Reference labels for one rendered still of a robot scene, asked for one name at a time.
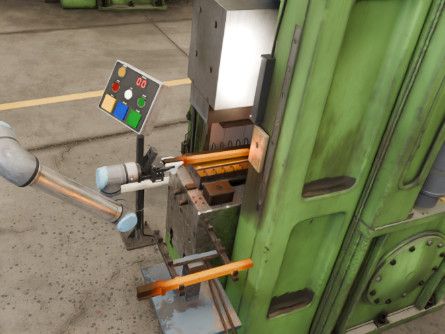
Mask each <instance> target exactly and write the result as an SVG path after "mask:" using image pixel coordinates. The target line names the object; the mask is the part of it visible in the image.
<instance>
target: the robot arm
mask: <svg viewBox="0 0 445 334"><path fill-rule="evenodd" d="M157 155H158V151H157V149H156V148H155V147H153V146H151V147H150V149H149V150H148V152H147V153H146V155H145V157H144V158H143V160H142V162H141V163H140V165H139V163H137V164H135V163H134V162H127V163H124V164H117V165H112V166H104V167H101V168H98V169H97V170H96V173H95V177H96V183H97V187H98V188H99V189H100V193H98V192H96V191H94V190H92V189H90V188H88V187H86V186H84V185H82V184H80V183H78V182H76V181H74V180H72V179H69V178H67V177H65V176H63V175H61V174H59V173H57V172H55V171H53V170H51V169H49V168H47V167H45V166H43V165H41V164H40V161H39V159H38V158H37V157H35V156H33V155H32V154H30V153H29V152H27V151H26V150H25V149H24V148H23V147H22V146H21V145H20V144H19V142H18V140H17V138H16V136H15V132H14V130H12V128H11V127H10V126H9V125H8V124H7V123H5V122H3V121H0V176H1V177H3V178H4V179H6V180H7V181H8V182H10V183H12V184H14V185H16V186H18V187H20V188H25V187H27V186H30V187H32V188H34V189H36V190H38V191H41V192H43V193H45V194H48V195H50V196H52V197H54V198H57V199H59V200H61V201H64V202H66V203H68V204H70V205H73V206H75V207H77V208H80V209H82V210H84V211H86V212H88V213H91V214H93V215H96V216H98V217H100V218H102V219H104V220H106V221H108V222H110V223H112V224H114V225H116V226H117V229H118V230H119V231H122V232H125V231H129V230H131V229H132V228H133V227H134V226H135V225H136V223H137V217H136V214H135V213H134V212H133V210H132V209H131V208H130V206H129V205H128V203H127V202H126V200H125V199H124V197H123V196H122V193H121V185H125V184H130V183H135V182H138V183H141V180H146V179H150V181H152V183H155V182H162V181H164V172H169V171H170V172H171V174H175V173H176V172H177V168H178V167H179V166H181V165H182V164H183V162H182V161H181V162H172V163H167V164H166V165H164V164H163V163H164V161H163V159H165V158H174V157H169V156H159V157H157ZM156 180H160V181H156Z"/></svg>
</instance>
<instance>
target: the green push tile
mask: <svg viewBox="0 0 445 334"><path fill-rule="evenodd" d="M141 117H142V115H141V114H139V113H137V112H136V111H134V110H131V112H130V114H129V116H128V119H127V121H126V123H128V124H129V125H130V126H132V127H134V128H135V129H136V128H137V126H138V124H139V122H140V120H141Z"/></svg>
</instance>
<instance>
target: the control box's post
mask: <svg viewBox="0 0 445 334"><path fill-rule="evenodd" d="M143 158H144V135H140V134H138V133H137V134H136V163H139V165H140V163H141V162H142V160H143ZM135 208H136V210H137V211H138V210H141V209H142V190H136V207H135ZM136 210H135V214H136V217H137V223H136V225H135V227H136V238H138V229H140V235H142V211H138V212H136Z"/></svg>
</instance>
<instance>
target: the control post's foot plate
mask: <svg viewBox="0 0 445 334"><path fill-rule="evenodd" d="M119 233H120V235H121V237H122V241H123V243H124V245H125V247H126V249H127V250H128V251H130V250H134V249H142V248H144V247H149V246H152V245H157V243H156V240H155V238H154V237H151V236H146V235H143V234H142V235H140V229H138V238H136V227H135V226H134V227H133V228H132V229H131V230H129V231H125V232H122V231H119ZM144 234H147V235H153V233H152V230H151V228H150V226H149V224H148V223H147V222H146V220H145V223H144Z"/></svg>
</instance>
